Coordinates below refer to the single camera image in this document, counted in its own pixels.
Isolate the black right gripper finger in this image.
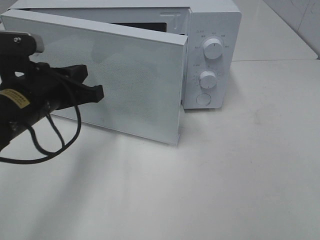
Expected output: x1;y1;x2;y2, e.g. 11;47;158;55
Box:
51;64;88;84
57;84;104;110

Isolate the white microwave door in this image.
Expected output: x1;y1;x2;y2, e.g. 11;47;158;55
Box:
1;9;188;145

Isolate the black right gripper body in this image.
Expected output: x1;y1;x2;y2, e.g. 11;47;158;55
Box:
0;56;78;118

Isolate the round white door button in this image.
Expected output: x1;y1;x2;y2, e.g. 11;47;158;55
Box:
196;93;212;106

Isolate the white microwave oven body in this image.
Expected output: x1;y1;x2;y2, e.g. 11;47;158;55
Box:
8;0;242;110

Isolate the black camera cable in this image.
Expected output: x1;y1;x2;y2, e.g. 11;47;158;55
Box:
0;62;82;165

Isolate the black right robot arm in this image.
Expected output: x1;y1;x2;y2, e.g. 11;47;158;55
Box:
0;60;104;149

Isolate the lower white timer knob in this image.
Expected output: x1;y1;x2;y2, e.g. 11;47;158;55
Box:
199;70;218;89

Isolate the upper white power knob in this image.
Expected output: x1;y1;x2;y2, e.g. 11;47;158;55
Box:
202;36;223;60

